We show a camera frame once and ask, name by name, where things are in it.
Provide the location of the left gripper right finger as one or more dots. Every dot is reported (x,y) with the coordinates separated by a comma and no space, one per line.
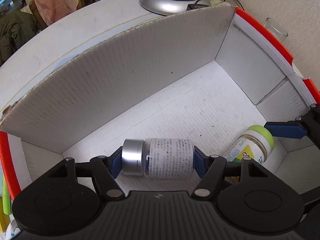
(210,170)

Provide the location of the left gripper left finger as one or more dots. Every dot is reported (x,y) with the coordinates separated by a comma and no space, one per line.
(105,170)

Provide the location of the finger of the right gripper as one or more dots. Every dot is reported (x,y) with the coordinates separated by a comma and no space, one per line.
(289,129)

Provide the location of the green lid spice jar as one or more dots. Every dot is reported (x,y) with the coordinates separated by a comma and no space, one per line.
(256,143)

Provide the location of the green highlighter marker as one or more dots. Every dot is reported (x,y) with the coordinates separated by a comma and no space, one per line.
(6,197)

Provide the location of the yellow small carton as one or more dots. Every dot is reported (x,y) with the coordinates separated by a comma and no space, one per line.
(4,220)

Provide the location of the clear drinking glass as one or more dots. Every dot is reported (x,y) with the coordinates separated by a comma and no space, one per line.
(276,29)

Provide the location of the olive green jacket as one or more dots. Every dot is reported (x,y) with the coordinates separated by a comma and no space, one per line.
(17,28)

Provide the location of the pink cloth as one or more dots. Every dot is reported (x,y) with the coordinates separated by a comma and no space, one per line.
(53,10)

